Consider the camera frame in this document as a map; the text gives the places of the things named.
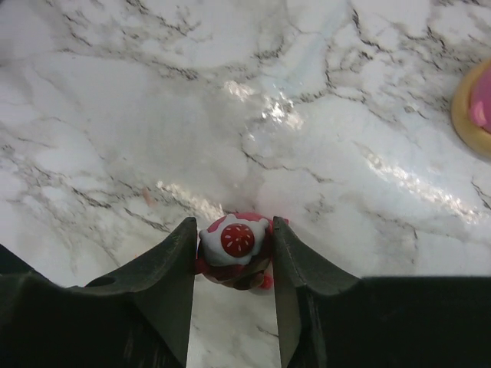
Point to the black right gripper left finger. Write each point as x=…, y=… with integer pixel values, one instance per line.
x=135, y=316

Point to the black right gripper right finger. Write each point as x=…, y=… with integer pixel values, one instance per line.
x=327, y=317

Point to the pink strawberry figure toy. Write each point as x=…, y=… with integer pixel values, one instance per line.
x=235, y=251

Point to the pink strawberry donut toy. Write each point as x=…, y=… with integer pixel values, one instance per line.
x=470, y=109

